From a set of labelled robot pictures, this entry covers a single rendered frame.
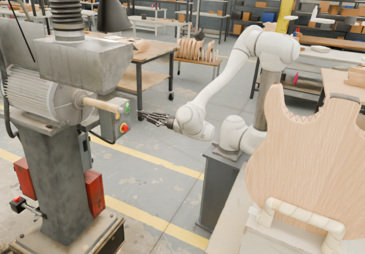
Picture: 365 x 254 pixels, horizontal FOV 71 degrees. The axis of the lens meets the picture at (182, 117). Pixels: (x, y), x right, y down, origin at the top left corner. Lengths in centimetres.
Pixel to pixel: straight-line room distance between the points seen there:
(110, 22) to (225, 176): 123
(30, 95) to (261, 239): 104
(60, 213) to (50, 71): 90
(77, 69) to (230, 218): 78
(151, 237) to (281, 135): 164
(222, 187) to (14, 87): 137
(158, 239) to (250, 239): 136
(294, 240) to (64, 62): 90
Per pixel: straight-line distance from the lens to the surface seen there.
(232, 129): 167
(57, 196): 159
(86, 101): 118
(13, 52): 133
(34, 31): 118
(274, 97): 65
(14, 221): 255
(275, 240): 84
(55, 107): 116
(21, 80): 131
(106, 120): 145
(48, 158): 144
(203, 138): 126
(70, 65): 95
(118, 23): 105
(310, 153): 71
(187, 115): 109
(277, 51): 135
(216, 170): 181
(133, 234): 220
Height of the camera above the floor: 172
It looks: 27 degrees down
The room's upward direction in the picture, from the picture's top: 3 degrees clockwise
